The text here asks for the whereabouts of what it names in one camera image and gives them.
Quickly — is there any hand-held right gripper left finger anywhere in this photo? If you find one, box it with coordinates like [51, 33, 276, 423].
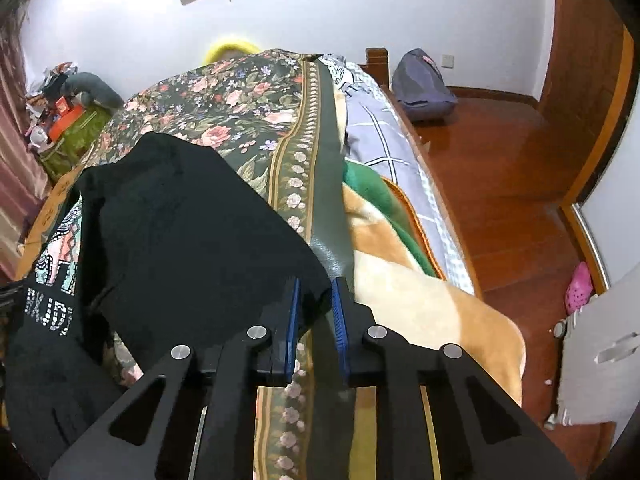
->
[47, 277, 302, 480]

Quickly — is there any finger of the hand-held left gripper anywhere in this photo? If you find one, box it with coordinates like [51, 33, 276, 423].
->
[0, 281, 26, 328]

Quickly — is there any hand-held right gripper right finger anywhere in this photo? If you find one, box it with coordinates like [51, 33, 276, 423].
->
[331, 276, 586, 480]

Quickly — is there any black garment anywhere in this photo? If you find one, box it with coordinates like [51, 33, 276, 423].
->
[4, 131, 333, 466]

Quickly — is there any wooden lap table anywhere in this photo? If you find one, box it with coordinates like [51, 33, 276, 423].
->
[15, 175, 83, 281]

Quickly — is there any tan and green fleece blanket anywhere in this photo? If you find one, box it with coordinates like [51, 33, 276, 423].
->
[340, 85, 526, 480]

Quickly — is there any pink curtain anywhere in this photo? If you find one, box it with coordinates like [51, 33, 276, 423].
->
[0, 10, 51, 281]

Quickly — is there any green fabric bag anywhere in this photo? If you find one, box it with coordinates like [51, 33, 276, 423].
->
[39, 105, 113, 183]

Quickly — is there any orange box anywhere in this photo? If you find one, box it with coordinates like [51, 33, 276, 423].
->
[48, 104, 87, 142]

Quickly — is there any grey checked bedsheet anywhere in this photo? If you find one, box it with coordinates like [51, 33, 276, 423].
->
[345, 62, 476, 296]

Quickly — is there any pile of assorted clutter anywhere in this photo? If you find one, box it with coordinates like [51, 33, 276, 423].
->
[25, 62, 78, 111]

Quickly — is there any dark floral blanket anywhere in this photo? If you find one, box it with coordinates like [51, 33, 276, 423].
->
[75, 49, 361, 480]

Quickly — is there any pink clog shoe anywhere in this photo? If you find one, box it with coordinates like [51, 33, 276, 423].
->
[565, 261, 593, 313]

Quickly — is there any white patterned cloth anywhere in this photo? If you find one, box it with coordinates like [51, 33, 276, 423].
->
[319, 53, 362, 97]

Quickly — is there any grey purple backpack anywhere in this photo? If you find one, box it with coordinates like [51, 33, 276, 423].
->
[391, 49, 458, 122]

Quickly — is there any yellow padded tube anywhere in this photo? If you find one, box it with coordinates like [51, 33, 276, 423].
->
[206, 35, 261, 65]

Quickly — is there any brown wooden door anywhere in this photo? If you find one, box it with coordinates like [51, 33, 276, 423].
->
[537, 0, 636, 291]

